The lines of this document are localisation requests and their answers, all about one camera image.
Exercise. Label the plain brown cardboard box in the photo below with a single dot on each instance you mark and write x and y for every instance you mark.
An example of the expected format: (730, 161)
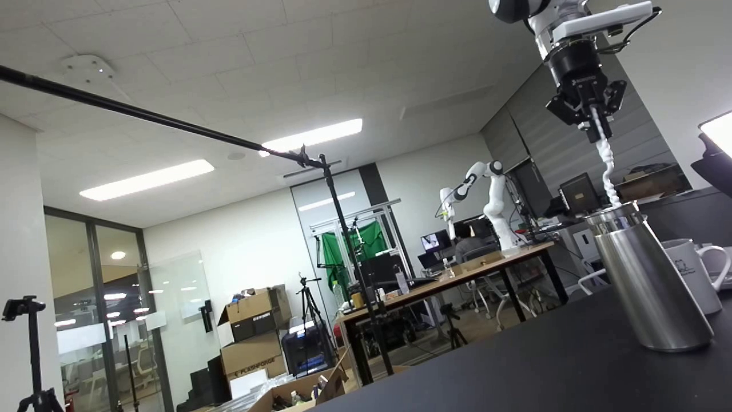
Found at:
(253, 356)

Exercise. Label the black boom pole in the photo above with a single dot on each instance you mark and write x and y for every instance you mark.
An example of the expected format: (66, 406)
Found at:
(153, 115)

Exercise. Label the bright studio light panel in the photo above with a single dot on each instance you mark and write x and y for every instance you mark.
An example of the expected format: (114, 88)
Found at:
(718, 139)

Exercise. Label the long wooden table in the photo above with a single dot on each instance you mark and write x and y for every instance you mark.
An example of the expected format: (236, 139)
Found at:
(459, 272)

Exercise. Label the green cloth backdrop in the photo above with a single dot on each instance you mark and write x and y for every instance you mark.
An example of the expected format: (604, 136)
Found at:
(371, 241)

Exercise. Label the stainless steel flask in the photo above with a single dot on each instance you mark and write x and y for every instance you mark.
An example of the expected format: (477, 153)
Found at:
(655, 288)

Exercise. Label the white ceramic mug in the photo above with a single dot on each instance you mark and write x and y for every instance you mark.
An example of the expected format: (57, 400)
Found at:
(689, 266)

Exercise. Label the small green hanging cloth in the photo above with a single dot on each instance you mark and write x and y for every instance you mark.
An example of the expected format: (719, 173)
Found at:
(332, 260)

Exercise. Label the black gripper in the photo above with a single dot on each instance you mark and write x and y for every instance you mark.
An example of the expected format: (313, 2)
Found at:
(579, 75)

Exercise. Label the rectangular ceiling light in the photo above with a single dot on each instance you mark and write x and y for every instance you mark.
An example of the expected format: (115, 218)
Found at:
(313, 136)
(149, 179)

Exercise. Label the white ceiling sensor plate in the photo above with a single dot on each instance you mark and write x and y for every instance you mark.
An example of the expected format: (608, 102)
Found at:
(91, 70)

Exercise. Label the black camera tripod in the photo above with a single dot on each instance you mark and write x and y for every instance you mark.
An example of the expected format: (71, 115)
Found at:
(34, 358)

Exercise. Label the grey wrist camera bar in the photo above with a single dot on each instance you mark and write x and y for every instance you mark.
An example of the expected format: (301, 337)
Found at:
(603, 18)

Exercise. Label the open cardboard box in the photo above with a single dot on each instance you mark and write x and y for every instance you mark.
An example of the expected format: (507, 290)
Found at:
(306, 389)

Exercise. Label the black computer monitor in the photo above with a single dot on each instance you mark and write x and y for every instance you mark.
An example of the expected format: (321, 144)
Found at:
(579, 192)

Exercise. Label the black framed glass partition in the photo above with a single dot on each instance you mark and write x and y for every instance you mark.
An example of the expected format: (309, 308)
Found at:
(93, 305)

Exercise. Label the black light stand pole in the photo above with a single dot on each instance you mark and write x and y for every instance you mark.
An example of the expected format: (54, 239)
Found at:
(356, 260)

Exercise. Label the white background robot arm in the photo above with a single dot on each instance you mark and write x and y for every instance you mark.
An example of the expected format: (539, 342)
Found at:
(499, 207)

